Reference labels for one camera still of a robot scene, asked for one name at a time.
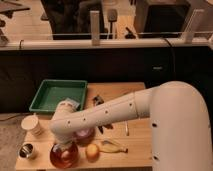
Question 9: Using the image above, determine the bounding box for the white post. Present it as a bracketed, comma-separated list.
[90, 11, 100, 46]
[181, 9, 204, 43]

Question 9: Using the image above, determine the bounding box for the white horizontal rail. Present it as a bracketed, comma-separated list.
[0, 38, 213, 51]

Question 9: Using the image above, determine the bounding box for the green plastic tray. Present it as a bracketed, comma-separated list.
[29, 79, 87, 114]

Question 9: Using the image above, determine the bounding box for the dark scissors tool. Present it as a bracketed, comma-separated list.
[92, 95, 113, 134]

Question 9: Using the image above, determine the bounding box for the white post left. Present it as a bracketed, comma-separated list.
[90, 11, 100, 46]

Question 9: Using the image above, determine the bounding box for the white paper cup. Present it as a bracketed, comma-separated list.
[21, 115, 42, 136]

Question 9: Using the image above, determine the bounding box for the small metal cup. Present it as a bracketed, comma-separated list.
[18, 143, 37, 159]

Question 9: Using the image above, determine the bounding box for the red bowl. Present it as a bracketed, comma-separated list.
[50, 143, 78, 169]

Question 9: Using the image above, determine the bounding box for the white post right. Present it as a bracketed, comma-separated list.
[181, 9, 204, 43]

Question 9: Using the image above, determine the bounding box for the wooden board table top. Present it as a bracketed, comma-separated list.
[14, 82, 158, 171]

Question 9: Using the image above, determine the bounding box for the metal spoon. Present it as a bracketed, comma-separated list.
[125, 121, 129, 136]

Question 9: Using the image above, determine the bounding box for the black cable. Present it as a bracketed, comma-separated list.
[161, 37, 178, 83]

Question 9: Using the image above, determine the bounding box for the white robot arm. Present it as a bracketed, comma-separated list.
[50, 81, 213, 171]

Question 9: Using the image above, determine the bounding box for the yellow apple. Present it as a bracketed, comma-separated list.
[85, 144, 100, 160]

